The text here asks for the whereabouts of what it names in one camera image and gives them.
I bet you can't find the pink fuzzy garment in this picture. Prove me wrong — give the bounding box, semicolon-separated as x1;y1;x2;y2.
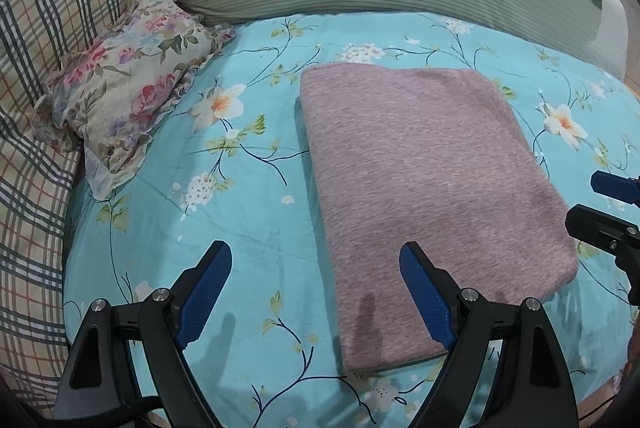
299;63;578;372

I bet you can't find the small floral pillow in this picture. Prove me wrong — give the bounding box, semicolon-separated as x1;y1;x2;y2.
32;0;234;201

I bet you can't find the plaid checked pillow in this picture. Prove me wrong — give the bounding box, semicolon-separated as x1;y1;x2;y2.
1;0;130;416

